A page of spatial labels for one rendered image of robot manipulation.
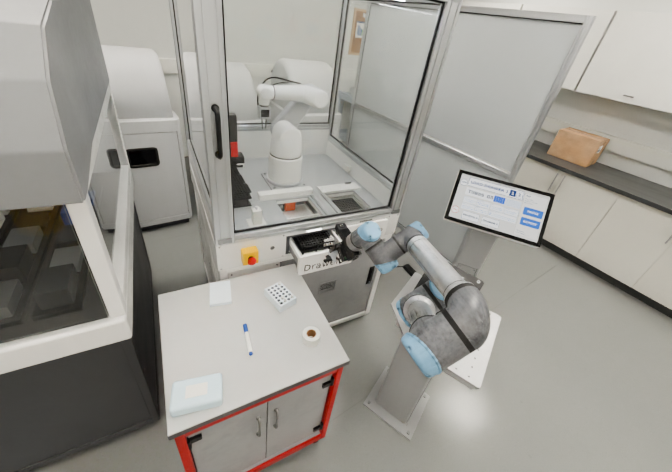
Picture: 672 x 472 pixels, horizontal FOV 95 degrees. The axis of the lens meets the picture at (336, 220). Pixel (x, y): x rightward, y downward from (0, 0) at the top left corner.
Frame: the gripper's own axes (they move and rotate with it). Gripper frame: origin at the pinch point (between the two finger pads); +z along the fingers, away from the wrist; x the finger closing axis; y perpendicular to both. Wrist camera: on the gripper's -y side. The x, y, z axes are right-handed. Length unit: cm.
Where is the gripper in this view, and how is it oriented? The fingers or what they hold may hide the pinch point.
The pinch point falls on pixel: (334, 251)
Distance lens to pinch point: 139.9
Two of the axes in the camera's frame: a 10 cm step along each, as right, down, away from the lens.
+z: -3.7, 3.7, 8.5
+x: 8.8, -1.5, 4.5
